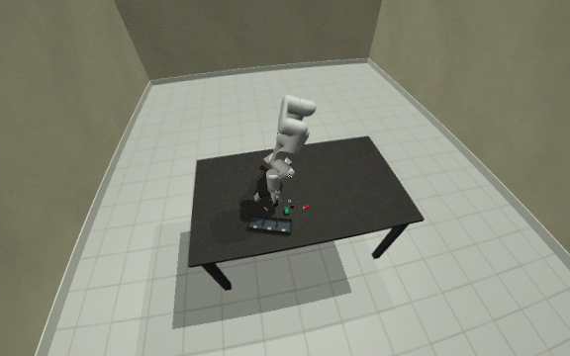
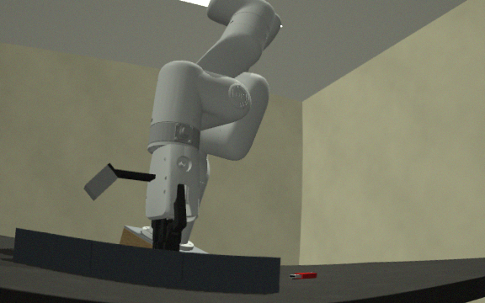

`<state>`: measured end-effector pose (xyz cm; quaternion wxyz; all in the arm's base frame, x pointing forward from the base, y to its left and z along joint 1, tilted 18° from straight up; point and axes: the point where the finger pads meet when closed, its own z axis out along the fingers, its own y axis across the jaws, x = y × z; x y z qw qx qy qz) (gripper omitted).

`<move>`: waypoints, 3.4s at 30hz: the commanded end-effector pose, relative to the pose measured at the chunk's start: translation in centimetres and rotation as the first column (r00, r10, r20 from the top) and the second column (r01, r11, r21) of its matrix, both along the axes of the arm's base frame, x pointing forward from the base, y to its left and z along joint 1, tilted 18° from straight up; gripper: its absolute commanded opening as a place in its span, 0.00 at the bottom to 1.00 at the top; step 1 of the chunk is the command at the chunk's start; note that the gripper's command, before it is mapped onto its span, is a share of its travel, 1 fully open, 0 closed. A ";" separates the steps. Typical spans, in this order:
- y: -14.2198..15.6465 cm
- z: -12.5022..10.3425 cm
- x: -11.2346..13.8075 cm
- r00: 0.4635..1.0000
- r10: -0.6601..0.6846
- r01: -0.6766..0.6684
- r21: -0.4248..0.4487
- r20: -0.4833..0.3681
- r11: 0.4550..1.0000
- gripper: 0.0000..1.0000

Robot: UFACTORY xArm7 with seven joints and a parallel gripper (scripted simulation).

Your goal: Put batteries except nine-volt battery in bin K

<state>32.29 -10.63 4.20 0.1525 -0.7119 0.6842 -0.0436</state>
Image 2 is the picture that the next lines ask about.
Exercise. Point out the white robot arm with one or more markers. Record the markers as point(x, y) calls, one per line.
point(233, 101)

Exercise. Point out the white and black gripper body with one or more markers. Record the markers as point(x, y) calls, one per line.
point(162, 191)

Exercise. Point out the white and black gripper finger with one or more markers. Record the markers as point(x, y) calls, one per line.
point(155, 232)
point(170, 237)

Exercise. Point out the red usb stick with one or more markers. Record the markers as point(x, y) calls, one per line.
point(303, 275)

